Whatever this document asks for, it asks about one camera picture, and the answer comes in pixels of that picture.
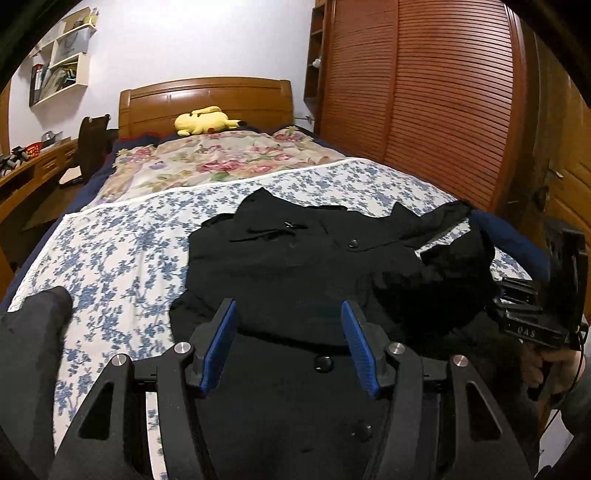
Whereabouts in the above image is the black coat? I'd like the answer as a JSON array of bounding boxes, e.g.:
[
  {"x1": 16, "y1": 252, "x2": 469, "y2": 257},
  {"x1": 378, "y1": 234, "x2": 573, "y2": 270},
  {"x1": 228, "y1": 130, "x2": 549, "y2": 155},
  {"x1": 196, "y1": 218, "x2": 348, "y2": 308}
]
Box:
[{"x1": 168, "y1": 187, "x2": 543, "y2": 480}]

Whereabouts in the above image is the wooden door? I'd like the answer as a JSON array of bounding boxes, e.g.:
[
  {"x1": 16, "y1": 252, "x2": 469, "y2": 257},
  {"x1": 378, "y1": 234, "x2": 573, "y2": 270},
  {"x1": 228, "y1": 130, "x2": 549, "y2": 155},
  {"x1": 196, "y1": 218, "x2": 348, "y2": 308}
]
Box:
[{"x1": 531, "y1": 41, "x2": 591, "y2": 324}]

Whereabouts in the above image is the dark chair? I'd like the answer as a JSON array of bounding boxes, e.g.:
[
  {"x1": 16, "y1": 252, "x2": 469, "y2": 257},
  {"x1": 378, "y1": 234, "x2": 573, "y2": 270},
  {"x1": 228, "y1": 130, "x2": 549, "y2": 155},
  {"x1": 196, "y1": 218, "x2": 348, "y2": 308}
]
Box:
[{"x1": 58, "y1": 114, "x2": 120, "y2": 186}]

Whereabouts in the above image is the person's right forearm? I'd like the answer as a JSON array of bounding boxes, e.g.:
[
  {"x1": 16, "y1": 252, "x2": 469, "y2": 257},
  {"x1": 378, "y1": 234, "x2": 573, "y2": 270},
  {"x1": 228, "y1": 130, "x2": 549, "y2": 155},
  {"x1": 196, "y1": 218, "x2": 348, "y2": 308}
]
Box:
[{"x1": 549, "y1": 369, "x2": 591, "y2": 437}]

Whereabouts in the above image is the yellow plush toy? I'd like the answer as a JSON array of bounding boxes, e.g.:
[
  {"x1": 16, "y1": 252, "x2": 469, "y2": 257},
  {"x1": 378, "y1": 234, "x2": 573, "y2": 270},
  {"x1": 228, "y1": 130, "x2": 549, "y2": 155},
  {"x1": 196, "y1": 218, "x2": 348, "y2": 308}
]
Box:
[{"x1": 174, "y1": 105, "x2": 241, "y2": 136}]

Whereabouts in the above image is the navy blue pillow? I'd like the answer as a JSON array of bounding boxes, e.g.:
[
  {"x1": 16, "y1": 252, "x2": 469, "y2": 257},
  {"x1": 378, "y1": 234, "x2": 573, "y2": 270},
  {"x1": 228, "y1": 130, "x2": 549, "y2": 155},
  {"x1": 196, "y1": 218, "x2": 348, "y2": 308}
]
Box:
[{"x1": 471, "y1": 210, "x2": 552, "y2": 282}]

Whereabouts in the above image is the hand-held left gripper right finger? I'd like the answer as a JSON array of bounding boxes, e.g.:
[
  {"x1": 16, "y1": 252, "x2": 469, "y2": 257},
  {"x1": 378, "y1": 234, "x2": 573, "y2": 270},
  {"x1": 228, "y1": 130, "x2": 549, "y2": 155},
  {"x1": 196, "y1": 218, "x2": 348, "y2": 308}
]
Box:
[{"x1": 340, "y1": 299, "x2": 532, "y2": 480}]

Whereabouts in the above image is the wooden headboard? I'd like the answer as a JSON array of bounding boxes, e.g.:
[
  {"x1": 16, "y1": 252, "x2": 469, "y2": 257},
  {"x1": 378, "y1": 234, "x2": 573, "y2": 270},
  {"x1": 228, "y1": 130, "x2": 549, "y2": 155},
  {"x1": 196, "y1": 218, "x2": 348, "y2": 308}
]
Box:
[{"x1": 117, "y1": 77, "x2": 295, "y2": 139}]

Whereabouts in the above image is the wooden desk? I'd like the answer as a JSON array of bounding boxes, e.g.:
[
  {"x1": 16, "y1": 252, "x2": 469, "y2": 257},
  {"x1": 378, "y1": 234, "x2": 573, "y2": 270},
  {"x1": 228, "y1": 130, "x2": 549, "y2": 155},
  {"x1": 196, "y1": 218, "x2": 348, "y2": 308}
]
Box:
[{"x1": 0, "y1": 136, "x2": 81, "y2": 287}]

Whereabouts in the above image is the wooden louvered wardrobe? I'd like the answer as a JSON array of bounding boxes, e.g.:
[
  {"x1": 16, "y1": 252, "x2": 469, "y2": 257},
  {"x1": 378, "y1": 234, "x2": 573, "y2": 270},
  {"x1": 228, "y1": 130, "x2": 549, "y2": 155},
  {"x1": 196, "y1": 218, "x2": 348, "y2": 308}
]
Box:
[{"x1": 302, "y1": 0, "x2": 532, "y2": 217}]

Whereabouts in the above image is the blue floral bed sheet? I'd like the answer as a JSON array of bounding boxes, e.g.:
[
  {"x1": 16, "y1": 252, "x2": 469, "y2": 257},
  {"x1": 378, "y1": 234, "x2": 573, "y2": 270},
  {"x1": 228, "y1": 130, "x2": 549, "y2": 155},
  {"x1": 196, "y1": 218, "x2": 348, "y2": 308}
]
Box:
[{"x1": 0, "y1": 157, "x2": 536, "y2": 480}]

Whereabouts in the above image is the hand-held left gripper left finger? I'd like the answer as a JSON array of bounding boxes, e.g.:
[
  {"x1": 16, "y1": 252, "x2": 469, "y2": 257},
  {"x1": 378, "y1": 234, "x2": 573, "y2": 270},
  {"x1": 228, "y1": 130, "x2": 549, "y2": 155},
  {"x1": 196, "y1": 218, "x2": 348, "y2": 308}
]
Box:
[{"x1": 48, "y1": 298, "x2": 238, "y2": 480}]

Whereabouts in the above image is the white wall shelf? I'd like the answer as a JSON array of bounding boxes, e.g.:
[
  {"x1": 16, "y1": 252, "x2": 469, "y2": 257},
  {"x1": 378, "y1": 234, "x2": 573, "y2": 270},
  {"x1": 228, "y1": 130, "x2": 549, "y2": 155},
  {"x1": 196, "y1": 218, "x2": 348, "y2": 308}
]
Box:
[{"x1": 28, "y1": 9, "x2": 99, "y2": 108}]

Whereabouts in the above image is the pink floral quilt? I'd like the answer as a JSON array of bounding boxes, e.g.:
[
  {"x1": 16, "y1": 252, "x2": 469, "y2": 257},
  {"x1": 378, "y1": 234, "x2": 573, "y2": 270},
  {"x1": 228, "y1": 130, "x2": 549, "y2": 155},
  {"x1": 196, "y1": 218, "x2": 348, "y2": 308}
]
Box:
[{"x1": 95, "y1": 126, "x2": 347, "y2": 206}]

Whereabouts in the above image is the metal door handle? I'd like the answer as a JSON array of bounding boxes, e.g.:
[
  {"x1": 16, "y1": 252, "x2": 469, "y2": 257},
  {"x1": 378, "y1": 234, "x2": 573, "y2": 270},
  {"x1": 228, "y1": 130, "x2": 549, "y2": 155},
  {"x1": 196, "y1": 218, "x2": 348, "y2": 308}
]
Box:
[{"x1": 532, "y1": 159, "x2": 565, "y2": 209}]

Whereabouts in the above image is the person's leg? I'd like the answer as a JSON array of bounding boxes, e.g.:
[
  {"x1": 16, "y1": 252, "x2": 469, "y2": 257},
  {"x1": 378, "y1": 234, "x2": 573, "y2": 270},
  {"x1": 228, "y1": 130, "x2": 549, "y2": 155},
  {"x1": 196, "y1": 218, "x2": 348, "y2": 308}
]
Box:
[{"x1": 0, "y1": 285, "x2": 75, "y2": 480}]

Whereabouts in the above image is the person's right hand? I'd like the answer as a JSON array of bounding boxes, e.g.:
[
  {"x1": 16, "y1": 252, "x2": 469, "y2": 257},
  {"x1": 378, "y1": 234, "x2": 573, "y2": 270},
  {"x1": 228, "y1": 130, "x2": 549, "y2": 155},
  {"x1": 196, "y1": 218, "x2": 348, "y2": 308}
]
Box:
[{"x1": 522, "y1": 344, "x2": 585, "y2": 400}]

